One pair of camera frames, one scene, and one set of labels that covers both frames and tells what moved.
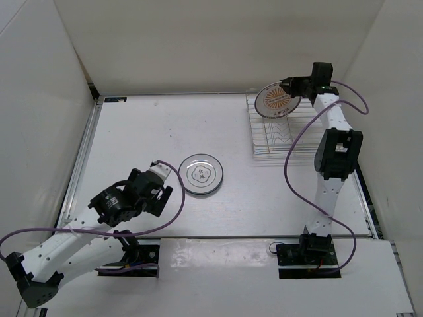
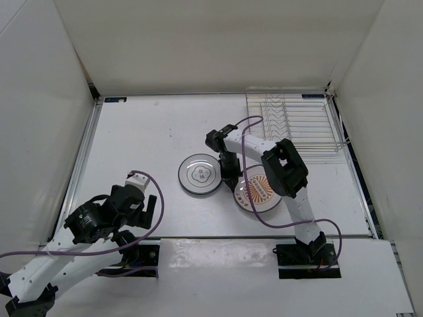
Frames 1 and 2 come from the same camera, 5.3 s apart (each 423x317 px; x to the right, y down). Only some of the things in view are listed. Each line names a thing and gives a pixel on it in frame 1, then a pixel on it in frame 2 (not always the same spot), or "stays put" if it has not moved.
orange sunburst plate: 271,101 to 264,197
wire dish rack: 273,139 stays put
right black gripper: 293,83 to 230,178
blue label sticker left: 115,100 stays put
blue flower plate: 202,174 stays put
